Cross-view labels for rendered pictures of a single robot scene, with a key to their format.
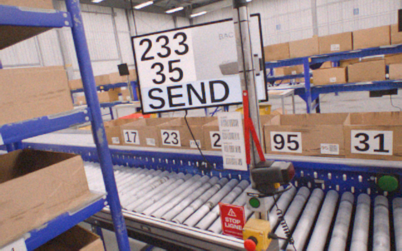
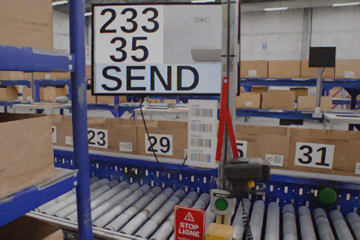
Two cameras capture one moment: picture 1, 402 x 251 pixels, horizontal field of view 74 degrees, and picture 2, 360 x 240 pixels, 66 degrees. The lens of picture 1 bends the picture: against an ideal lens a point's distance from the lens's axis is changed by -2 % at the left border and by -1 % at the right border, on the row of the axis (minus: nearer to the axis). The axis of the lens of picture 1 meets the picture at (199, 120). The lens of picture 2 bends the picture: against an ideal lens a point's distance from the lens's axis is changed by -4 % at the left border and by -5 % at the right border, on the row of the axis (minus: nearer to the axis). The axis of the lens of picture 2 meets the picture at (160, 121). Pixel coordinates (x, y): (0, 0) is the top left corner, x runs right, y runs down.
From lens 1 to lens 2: 0.23 m
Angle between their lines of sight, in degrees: 12
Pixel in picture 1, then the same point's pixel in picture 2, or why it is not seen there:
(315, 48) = not seen: hidden behind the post
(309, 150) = not seen: hidden behind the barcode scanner
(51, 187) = (15, 149)
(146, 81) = (102, 57)
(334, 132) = (280, 143)
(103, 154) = (81, 118)
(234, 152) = (203, 146)
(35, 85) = (19, 6)
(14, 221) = not seen: outside the picture
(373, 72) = (284, 101)
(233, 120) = (207, 110)
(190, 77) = (155, 58)
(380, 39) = (292, 71)
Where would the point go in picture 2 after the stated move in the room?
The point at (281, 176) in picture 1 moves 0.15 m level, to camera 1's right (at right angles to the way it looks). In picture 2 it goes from (260, 172) to (308, 168)
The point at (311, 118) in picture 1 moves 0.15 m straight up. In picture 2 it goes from (251, 130) to (252, 104)
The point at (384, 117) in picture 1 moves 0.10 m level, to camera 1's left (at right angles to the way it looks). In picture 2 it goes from (319, 134) to (303, 135)
